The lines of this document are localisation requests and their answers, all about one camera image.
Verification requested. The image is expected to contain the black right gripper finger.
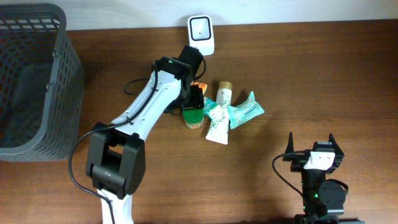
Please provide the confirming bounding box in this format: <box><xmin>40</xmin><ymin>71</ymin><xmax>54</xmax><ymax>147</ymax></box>
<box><xmin>286</xmin><ymin>132</ymin><xmax>294</xmax><ymax>153</ymax></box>
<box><xmin>328</xmin><ymin>133</ymin><xmax>340</xmax><ymax>150</ymax></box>

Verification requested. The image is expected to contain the green lid jar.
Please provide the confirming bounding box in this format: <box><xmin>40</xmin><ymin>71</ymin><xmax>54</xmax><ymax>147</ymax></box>
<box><xmin>183</xmin><ymin>108</ymin><xmax>204</xmax><ymax>129</ymax></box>

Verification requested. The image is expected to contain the small orange box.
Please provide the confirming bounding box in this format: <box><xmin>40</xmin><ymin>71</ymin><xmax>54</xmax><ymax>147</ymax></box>
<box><xmin>191</xmin><ymin>82</ymin><xmax>208</xmax><ymax>95</ymax></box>

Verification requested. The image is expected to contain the small green tissue pack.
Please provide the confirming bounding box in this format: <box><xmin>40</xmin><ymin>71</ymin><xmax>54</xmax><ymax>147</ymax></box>
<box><xmin>203</xmin><ymin>97</ymin><xmax>223</xmax><ymax>119</ymax></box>

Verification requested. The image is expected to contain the mint green wipes pack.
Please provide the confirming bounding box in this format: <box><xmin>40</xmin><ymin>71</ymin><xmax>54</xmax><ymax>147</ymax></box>
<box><xmin>228</xmin><ymin>91</ymin><xmax>264</xmax><ymax>129</ymax></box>

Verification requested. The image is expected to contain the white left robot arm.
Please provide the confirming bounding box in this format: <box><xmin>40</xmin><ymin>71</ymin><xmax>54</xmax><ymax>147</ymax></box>
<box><xmin>86</xmin><ymin>45</ymin><xmax>206</xmax><ymax>223</ymax></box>

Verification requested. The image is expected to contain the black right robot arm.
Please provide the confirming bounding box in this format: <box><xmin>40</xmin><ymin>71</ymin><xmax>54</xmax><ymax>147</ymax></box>
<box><xmin>280</xmin><ymin>133</ymin><xmax>363</xmax><ymax>224</ymax></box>

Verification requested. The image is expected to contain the white barcode scanner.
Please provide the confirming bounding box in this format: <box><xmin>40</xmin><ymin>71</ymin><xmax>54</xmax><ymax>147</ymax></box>
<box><xmin>187</xmin><ymin>15</ymin><xmax>215</xmax><ymax>56</ymax></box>

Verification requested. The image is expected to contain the grey plastic basket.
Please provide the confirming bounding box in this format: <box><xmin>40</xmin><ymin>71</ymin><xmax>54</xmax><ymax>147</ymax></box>
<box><xmin>1</xmin><ymin>3</ymin><xmax>85</xmax><ymax>162</ymax></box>

